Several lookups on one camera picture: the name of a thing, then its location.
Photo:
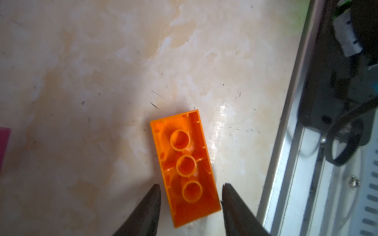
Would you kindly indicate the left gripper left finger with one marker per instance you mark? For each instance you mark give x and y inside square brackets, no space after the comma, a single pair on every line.
[144,219]

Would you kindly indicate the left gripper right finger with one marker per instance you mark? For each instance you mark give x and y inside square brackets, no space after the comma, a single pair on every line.
[238,219]

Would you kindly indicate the orange lego brick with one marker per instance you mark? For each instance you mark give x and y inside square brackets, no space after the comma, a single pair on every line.
[186,167]

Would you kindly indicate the pink small lego brick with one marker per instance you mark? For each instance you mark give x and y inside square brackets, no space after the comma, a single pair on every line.
[4,139]

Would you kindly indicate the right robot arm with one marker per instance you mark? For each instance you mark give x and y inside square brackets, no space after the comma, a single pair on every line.
[355,25]

